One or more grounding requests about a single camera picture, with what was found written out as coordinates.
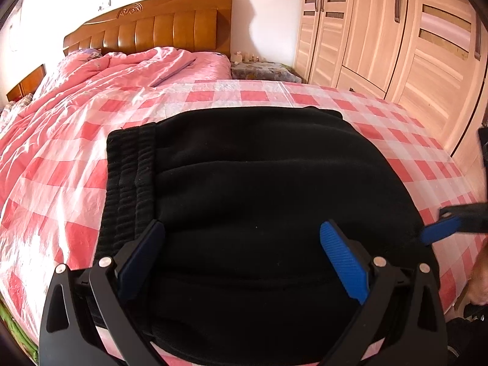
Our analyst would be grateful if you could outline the light wooden wardrobe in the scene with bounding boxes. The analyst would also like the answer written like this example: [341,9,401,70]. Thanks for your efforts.
[293,0,488,196]

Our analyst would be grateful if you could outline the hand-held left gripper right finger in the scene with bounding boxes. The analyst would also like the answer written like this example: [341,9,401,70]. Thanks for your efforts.
[319,219,447,366]

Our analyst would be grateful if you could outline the pink quilt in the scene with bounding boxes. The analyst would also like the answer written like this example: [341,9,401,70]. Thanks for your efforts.
[0,46,232,214]

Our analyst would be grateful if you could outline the pink checkered bed sheet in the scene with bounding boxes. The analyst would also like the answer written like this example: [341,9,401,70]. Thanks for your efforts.
[0,79,488,366]

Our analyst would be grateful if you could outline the nightstand with floral cloth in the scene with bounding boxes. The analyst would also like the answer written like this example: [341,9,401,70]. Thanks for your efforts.
[230,61,304,84]

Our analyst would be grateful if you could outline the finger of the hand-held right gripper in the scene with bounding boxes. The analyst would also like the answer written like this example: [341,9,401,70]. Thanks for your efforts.
[420,201,488,245]

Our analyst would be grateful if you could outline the black pants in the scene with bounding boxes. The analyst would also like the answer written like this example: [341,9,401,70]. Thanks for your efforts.
[95,106,442,365]

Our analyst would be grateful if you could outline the green patterned bedsheet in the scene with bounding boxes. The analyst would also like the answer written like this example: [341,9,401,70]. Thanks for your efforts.
[0,300,39,364]

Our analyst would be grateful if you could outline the brown wooden nightstand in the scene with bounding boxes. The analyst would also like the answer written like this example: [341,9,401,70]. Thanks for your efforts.
[5,64,47,103]

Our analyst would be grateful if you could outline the wooden bed headboard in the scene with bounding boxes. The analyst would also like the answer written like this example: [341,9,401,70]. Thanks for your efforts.
[63,0,233,58]

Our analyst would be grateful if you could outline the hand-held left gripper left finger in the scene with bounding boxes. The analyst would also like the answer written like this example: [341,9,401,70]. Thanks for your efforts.
[38,219,167,366]

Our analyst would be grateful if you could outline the person's right forearm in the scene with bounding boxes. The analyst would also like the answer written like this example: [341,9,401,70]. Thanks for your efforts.
[466,247,488,306]

